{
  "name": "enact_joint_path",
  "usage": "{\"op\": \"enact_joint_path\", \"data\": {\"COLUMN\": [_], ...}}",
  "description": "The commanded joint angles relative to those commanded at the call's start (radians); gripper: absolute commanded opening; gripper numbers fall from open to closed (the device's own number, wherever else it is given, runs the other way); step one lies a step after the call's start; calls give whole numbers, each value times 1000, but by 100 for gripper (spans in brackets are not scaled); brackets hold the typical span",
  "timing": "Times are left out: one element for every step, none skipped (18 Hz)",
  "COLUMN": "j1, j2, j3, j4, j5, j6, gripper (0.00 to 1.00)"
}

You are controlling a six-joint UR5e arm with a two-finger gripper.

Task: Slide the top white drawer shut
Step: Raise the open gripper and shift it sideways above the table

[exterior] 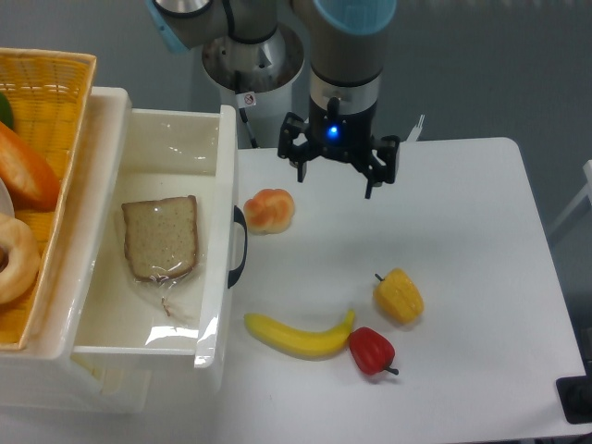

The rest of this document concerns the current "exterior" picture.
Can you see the orange knotted bread roll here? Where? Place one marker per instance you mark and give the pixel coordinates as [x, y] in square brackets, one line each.
[270, 211]

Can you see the red toy bell pepper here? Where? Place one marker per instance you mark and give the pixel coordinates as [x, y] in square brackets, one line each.
[372, 352]

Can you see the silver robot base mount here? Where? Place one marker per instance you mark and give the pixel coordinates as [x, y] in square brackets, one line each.
[256, 79]

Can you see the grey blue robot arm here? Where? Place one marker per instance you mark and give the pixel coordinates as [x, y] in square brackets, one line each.
[347, 41]

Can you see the yellow toy banana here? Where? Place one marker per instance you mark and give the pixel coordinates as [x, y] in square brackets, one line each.
[297, 342]

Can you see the yellow toy bell pepper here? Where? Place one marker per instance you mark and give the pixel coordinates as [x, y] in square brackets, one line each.
[398, 297]

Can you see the white frame at right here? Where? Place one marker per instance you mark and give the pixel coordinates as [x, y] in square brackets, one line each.
[573, 212]

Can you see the white table frame bracket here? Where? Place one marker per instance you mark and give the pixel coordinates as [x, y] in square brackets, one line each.
[416, 130]

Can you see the beige toy donut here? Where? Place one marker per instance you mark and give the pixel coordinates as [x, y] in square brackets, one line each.
[23, 258]

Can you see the white drawer cabinet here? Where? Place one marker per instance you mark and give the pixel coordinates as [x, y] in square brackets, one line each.
[49, 373]

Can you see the orange toy baguette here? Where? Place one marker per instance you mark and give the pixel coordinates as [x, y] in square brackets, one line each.
[30, 181]

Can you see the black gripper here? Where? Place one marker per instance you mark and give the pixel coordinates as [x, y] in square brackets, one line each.
[346, 138]

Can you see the green toy vegetable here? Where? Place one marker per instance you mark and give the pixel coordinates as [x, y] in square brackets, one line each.
[6, 113]

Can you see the black device at edge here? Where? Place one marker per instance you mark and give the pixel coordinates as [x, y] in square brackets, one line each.
[575, 397]

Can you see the bagged bread slice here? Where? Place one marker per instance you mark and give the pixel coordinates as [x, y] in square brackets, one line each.
[160, 242]

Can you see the yellow wicker basket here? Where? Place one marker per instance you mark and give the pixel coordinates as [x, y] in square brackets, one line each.
[48, 92]

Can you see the white drawer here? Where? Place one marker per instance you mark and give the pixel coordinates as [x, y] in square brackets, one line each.
[169, 154]

